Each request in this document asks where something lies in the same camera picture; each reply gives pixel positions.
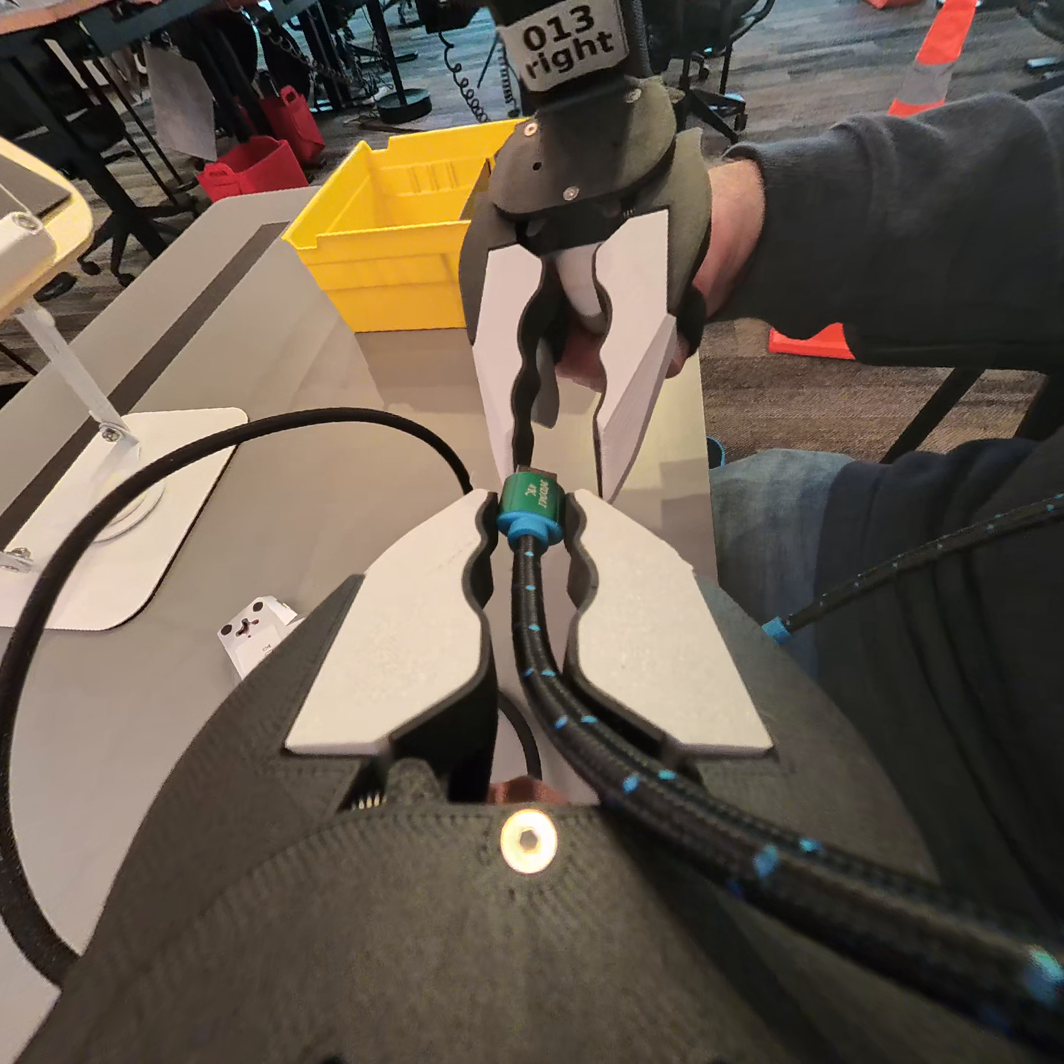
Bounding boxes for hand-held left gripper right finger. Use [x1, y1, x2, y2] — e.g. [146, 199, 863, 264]
[563, 490, 774, 763]

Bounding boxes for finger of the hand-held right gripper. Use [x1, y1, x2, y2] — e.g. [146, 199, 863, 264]
[471, 241, 561, 488]
[592, 208, 677, 505]

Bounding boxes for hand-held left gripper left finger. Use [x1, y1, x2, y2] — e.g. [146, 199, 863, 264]
[283, 490, 500, 804]

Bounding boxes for yellow plastic bin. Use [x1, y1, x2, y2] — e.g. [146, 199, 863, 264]
[281, 116, 532, 335]

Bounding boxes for braided HDMI cable green plugs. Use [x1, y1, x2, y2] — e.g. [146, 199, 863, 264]
[494, 470, 1064, 1064]

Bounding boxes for black switch pigtail cable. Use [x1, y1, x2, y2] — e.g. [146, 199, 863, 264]
[0, 407, 545, 987]

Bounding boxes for person's right forearm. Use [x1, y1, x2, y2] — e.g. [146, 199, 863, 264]
[718, 93, 1064, 371]

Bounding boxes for person's right hand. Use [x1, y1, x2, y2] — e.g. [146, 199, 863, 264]
[664, 158, 767, 380]

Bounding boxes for person's legs blue jeans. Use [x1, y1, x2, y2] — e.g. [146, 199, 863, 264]
[709, 449, 857, 658]

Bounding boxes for black pole stand round base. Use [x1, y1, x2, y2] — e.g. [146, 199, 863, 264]
[375, 0, 433, 125]

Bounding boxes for red storage tote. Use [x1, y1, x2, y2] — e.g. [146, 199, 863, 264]
[260, 84, 326, 165]
[196, 138, 310, 203]

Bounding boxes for person's black office chair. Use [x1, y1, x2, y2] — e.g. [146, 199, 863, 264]
[881, 366, 1064, 465]

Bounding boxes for striped orange traffic cone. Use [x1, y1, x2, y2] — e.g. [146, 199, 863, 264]
[886, 0, 980, 118]

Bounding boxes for grey hanging paper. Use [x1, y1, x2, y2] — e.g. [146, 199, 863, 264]
[142, 46, 218, 163]

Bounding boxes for wood-rimmed black board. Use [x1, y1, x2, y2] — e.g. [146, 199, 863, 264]
[0, 138, 93, 322]

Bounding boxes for long wooden desk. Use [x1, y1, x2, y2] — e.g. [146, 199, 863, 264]
[0, 0, 334, 275]

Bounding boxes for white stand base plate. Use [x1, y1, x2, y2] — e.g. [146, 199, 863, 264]
[0, 212, 250, 631]

